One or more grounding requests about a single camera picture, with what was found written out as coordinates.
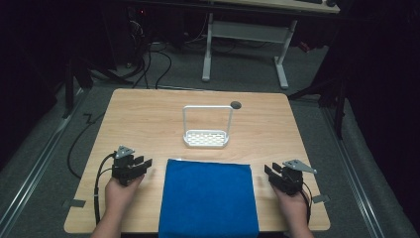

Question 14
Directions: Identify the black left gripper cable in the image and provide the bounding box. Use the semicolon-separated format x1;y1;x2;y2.
93;152;117;226

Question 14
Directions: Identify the person's left hand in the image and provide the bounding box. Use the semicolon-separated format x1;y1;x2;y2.
104;174;146;212

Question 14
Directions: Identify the black floor cable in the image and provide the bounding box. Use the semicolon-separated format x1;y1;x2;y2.
66;112;106;180

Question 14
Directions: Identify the grey tab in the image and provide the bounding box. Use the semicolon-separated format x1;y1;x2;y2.
312;193;331;204

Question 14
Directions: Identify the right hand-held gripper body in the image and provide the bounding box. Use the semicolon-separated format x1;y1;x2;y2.
267;159;318;196

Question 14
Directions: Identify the bundle of black cables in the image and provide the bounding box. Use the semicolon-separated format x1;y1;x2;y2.
126;19;173;90

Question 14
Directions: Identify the blue cloth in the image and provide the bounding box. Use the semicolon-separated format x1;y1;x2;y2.
157;158;261;238

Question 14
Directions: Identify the person's right hand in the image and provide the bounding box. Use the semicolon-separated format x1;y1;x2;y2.
270;183;311;230

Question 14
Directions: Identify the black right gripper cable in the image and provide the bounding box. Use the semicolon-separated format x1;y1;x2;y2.
300;181;313;226

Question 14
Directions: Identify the white rack with handle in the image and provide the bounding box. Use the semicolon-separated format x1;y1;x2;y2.
182;104;235;150

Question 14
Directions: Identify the white-legged wooden desk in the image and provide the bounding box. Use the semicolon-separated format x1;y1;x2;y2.
201;0;341;90

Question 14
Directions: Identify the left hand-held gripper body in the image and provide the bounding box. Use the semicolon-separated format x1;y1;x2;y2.
111;145;147;186

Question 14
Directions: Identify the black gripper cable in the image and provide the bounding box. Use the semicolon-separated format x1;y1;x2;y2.
300;181;313;226
93;152;117;226

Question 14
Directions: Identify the metal floor rail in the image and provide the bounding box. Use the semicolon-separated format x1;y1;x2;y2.
0;88;87;234
320;106;386;238

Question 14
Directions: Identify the black stand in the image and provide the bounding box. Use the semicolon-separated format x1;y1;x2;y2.
61;57;135;119
287;73;349;141

